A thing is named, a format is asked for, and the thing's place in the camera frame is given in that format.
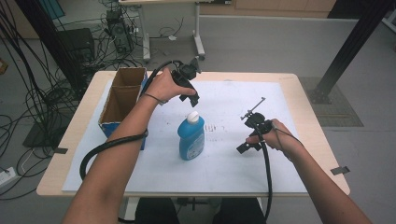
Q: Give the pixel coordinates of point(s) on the black metal post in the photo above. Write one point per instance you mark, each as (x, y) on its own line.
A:
(348, 46)

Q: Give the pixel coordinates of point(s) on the person's right hand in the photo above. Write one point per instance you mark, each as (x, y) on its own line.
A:
(278, 138)

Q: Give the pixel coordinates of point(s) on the grey floor mat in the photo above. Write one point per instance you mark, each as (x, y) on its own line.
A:
(339, 109)

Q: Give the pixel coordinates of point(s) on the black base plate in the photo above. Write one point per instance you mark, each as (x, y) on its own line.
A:
(40, 137)

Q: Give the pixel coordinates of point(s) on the person's left leg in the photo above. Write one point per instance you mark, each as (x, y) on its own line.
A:
(155, 211)

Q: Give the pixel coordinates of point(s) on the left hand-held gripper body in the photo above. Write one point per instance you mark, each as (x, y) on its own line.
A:
(183, 77)

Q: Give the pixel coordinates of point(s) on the wooden cabinets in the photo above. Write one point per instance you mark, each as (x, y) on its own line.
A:
(267, 7)

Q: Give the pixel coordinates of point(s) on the white desk frame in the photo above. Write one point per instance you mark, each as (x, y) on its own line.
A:
(197, 31)

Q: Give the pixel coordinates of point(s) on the white power strip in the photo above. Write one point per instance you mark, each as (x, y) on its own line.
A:
(6, 176)

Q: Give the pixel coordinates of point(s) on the blue bottle with white cap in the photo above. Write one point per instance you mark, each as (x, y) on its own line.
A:
(191, 140)

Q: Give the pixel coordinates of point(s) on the dark metal post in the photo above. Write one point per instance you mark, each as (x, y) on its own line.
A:
(46, 34)

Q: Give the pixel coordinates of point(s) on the computer tower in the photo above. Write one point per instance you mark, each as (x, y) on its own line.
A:
(120, 31)

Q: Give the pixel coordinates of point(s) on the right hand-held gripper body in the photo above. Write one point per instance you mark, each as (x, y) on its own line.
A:
(258, 122)

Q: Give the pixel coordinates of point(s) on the person's left hand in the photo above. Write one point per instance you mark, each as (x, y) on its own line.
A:
(165, 87)

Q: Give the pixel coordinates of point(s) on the black box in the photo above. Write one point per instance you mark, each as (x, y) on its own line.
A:
(76, 43)

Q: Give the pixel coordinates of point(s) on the grey tape strip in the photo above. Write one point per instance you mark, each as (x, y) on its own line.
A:
(60, 150)
(340, 170)

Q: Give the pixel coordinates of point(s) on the white table leg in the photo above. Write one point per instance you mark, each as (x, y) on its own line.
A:
(130, 207)

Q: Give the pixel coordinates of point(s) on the white paper sheet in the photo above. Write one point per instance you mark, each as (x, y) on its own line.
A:
(218, 168)

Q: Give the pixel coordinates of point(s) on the person's leg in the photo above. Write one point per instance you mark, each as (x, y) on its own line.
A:
(155, 211)
(239, 211)

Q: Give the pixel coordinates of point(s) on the blue cardboard box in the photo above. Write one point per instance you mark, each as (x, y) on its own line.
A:
(123, 99)

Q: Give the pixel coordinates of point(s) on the person's right leg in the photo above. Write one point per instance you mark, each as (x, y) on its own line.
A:
(239, 211)

